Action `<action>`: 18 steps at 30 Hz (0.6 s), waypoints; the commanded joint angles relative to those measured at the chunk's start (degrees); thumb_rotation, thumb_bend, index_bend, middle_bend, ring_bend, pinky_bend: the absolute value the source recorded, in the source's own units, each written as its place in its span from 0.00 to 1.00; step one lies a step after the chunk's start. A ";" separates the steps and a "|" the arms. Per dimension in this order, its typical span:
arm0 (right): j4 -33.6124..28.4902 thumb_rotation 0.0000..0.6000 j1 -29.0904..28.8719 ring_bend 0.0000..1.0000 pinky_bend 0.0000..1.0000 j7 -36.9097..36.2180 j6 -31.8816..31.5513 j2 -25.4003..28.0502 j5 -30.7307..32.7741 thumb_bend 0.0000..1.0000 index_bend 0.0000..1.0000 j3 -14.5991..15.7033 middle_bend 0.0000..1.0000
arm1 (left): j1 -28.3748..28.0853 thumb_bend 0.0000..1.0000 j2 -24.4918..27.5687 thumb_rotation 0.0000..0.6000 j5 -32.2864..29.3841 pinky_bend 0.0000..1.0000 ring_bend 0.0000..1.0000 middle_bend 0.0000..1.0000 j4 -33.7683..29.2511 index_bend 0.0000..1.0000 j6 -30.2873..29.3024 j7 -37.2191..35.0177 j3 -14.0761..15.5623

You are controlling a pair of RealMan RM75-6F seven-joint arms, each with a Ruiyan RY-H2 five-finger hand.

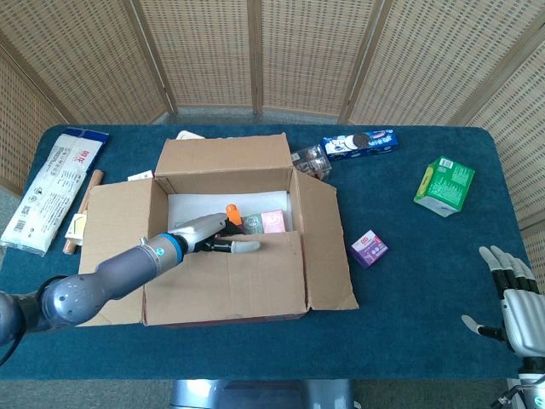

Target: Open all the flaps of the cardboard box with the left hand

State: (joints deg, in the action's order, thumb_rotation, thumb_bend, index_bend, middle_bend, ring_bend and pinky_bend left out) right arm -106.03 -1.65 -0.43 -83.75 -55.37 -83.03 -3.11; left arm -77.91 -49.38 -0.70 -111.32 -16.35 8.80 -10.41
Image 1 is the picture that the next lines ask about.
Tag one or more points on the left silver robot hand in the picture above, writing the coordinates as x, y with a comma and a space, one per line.
200, 232

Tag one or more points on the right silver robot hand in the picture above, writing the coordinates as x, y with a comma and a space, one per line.
526, 319

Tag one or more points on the brown cardboard box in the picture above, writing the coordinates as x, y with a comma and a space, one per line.
238, 289

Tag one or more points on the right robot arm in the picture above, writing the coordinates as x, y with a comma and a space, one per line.
530, 379

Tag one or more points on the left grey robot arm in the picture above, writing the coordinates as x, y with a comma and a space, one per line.
106, 281

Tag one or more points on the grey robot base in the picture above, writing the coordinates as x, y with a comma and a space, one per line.
259, 394

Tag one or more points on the grey green small box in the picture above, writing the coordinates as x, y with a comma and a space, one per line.
252, 223

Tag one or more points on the pink small box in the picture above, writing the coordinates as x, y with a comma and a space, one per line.
273, 221

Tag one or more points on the small white red box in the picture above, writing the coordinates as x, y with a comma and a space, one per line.
140, 175

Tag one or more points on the beige lunch box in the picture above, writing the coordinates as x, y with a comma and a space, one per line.
189, 134

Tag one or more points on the clear plastic snack pack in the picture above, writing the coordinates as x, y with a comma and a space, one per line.
315, 164

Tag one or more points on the green carton box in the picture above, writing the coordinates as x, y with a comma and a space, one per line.
447, 187

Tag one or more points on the small purple box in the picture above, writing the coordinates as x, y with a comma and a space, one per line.
369, 250

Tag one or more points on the blue cookie package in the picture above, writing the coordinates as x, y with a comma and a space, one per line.
362, 144

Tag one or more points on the white foam liner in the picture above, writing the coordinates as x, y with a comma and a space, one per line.
204, 204

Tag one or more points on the orange capped bottle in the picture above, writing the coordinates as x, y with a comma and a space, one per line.
233, 211

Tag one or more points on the blue table cloth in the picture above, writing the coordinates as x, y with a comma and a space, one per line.
426, 298

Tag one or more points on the wooden rolling pin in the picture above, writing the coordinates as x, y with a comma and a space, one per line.
95, 181

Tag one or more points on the white yellow hanging carton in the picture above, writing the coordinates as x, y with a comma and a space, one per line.
76, 228

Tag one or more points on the white plastic noodle package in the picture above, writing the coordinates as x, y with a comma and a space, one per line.
51, 191

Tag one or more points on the bamboo folding screen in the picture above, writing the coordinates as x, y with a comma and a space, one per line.
272, 51

